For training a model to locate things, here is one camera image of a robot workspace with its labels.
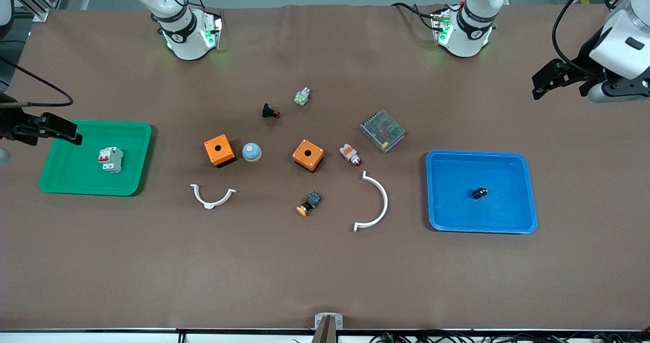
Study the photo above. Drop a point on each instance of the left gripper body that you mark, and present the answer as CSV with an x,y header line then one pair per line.
x,y
582,67

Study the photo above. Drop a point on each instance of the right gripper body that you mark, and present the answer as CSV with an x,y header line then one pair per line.
x,y
11,125

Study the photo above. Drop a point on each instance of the grey circuit breaker red lever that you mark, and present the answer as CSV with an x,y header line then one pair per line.
x,y
110,159

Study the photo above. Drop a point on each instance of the black cylindrical capacitor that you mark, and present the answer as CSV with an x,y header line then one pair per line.
x,y
480,193

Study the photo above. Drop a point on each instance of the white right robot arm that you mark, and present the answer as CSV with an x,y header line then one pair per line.
x,y
180,33

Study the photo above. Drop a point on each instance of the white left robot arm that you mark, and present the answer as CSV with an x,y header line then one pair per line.
x,y
467,28

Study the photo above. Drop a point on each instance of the green plastic tray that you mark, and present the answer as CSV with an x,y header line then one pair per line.
x,y
71,175

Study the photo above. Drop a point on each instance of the blue plastic tray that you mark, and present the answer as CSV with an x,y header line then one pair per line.
x,y
457,190

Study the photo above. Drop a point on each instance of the orange button box with hole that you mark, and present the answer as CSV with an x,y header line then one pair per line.
x,y
307,155
219,150

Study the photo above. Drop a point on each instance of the metal mesh power supply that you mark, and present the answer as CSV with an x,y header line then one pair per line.
x,y
383,131

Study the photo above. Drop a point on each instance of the blue white dome button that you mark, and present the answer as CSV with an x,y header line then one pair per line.
x,y
252,152

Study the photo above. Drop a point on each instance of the small black red connector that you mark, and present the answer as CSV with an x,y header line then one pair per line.
x,y
269,111

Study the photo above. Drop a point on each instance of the orange black push button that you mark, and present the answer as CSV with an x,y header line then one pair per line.
x,y
309,204

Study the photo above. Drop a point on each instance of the green push button switch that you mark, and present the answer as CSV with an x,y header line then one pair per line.
x,y
302,96

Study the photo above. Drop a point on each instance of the grey metal table bracket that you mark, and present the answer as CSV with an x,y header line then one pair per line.
x,y
328,323

